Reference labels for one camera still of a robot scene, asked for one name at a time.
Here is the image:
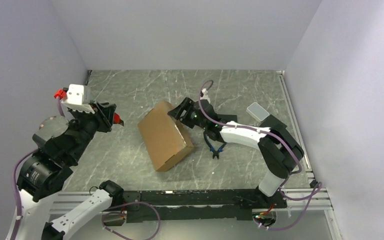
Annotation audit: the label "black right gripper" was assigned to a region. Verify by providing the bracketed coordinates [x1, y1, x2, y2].
[167, 97, 208, 130]

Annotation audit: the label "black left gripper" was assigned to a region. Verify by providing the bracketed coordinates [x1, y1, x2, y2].
[66, 98, 118, 162]

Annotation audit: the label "red utility knife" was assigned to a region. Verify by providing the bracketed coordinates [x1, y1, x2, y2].
[112, 113, 125, 126]

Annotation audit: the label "brown cardboard express box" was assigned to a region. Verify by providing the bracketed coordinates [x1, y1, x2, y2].
[137, 100, 195, 172]

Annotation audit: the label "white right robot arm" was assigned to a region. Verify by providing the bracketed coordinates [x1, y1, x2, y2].
[167, 97, 305, 208]

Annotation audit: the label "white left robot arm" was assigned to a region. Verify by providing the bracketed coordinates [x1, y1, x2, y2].
[7, 101, 124, 240]

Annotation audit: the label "small grey white box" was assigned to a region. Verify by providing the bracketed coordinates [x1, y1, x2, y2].
[246, 102, 270, 122]

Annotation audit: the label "black flat pad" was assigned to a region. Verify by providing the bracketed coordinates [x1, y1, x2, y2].
[218, 114, 287, 130]

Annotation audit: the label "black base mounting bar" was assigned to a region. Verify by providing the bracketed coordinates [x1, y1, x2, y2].
[107, 188, 287, 223]

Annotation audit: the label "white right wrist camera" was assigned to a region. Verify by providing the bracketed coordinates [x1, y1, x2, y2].
[199, 88, 211, 104]

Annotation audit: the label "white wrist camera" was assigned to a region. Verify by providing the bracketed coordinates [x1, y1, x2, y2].
[199, 88, 211, 104]
[53, 84, 95, 114]

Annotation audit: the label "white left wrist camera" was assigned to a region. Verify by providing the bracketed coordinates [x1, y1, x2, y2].
[53, 84, 95, 114]

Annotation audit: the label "blue handled pliers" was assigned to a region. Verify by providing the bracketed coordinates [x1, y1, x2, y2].
[203, 130, 228, 161]

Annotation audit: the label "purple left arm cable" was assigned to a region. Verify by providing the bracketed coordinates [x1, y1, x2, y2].
[11, 97, 162, 240]

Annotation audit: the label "aluminium rail frame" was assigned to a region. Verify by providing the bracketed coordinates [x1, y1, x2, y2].
[40, 80, 333, 240]

